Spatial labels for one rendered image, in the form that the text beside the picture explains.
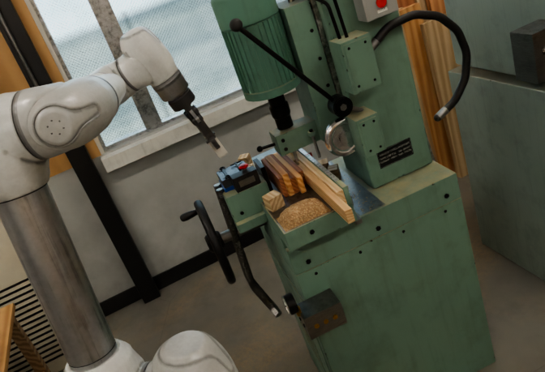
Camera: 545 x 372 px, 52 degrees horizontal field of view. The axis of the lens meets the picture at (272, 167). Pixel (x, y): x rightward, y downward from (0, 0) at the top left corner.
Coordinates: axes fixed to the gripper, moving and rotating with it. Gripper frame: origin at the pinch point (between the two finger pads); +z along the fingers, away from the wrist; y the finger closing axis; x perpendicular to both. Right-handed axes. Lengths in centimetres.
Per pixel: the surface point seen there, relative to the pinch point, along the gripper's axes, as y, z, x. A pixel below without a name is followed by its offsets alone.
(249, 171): -5.2, 10.4, -3.0
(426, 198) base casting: -24, 45, -40
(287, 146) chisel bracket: -3.8, 12.3, -17.1
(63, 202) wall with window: 128, 23, 75
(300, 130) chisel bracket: -4.0, 10.7, -23.0
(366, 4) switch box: -18, -14, -54
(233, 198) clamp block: -5.4, 14.4, 5.7
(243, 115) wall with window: 128, 46, -27
